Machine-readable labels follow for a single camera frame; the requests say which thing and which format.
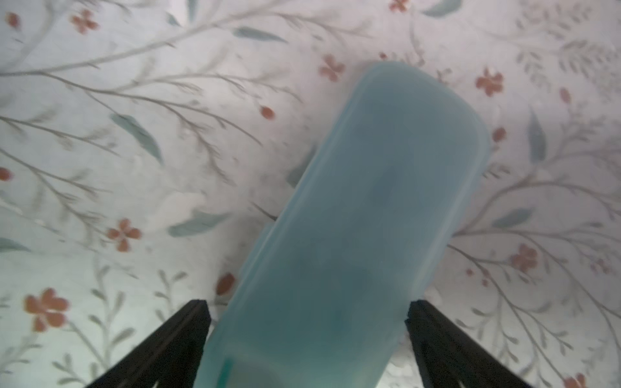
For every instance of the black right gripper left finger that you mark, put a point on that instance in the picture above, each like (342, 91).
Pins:
(169, 357)

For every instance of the teal pencil case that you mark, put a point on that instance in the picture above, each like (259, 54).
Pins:
(324, 297)

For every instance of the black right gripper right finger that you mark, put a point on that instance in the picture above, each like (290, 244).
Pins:
(447, 357)

